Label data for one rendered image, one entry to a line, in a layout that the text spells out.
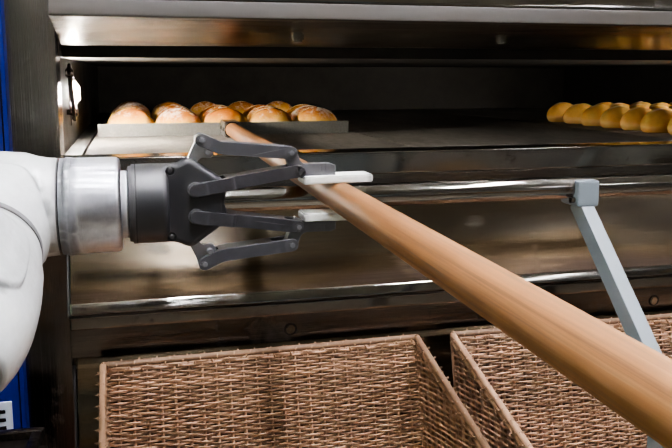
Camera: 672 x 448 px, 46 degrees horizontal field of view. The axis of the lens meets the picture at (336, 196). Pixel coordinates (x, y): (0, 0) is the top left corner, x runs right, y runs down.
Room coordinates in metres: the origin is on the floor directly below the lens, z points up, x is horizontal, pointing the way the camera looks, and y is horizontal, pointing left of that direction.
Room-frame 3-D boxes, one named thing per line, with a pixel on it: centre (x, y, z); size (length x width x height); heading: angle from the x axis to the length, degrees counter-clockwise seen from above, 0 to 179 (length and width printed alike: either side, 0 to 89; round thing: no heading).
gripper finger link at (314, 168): (0.78, 0.03, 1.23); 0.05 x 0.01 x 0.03; 104
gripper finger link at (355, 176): (0.79, 0.00, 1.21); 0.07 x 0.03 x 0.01; 104
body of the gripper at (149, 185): (0.75, 0.15, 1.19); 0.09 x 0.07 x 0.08; 104
